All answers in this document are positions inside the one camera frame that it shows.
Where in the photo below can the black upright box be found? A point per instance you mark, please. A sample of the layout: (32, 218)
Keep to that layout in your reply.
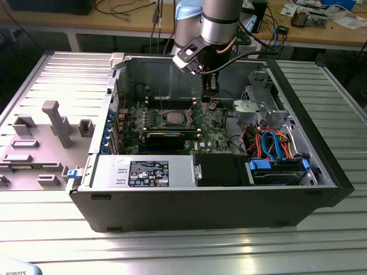
(262, 14)

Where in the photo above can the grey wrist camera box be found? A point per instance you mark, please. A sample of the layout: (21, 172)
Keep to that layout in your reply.
(186, 54)

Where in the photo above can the hard disk in blue carrier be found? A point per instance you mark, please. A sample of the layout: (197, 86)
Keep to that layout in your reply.
(259, 166)

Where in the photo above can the wide black box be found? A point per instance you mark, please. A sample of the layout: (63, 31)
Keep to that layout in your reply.
(51, 7)

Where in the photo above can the silver-topped CPU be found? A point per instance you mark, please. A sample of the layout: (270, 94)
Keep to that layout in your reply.
(175, 118)

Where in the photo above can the black and grey PC case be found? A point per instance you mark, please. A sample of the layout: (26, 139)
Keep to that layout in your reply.
(186, 209)

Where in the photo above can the round coin battery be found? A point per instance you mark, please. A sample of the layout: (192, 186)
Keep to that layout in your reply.
(211, 106)

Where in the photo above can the green motherboard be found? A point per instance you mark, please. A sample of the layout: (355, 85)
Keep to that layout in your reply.
(213, 126)

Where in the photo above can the metal heat sink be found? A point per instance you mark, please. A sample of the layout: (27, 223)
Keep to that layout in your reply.
(299, 18)

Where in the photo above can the grey parts rack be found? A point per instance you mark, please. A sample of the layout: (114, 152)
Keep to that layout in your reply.
(43, 149)

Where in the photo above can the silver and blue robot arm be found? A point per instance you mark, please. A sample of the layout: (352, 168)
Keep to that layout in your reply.
(219, 28)

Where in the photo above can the grey metal device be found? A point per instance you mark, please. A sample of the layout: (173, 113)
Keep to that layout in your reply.
(318, 19)

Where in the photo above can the blue card retention clip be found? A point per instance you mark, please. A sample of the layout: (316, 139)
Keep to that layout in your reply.
(105, 141)
(103, 150)
(110, 114)
(107, 130)

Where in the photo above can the blue case latch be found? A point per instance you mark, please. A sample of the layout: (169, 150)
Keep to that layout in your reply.
(73, 173)

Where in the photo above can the CPU socket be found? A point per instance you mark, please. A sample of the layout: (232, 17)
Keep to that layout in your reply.
(164, 118)

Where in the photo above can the silver perforated drive cage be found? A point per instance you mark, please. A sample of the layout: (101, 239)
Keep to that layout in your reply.
(249, 110)

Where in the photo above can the wooden desk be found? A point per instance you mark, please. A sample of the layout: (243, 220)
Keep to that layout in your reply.
(114, 23)

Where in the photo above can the green RAM stick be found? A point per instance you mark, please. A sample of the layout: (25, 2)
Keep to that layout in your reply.
(34, 166)

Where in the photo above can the black graphics card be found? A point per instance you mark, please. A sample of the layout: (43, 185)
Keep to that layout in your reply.
(164, 141)

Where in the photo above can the pale blue teach pendant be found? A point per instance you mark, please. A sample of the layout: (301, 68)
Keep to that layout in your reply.
(17, 267)

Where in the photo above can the white-clip RAM slot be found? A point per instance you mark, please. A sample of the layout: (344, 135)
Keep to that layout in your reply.
(172, 98)
(172, 103)

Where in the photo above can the silver power supply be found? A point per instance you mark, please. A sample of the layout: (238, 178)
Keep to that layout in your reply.
(109, 172)

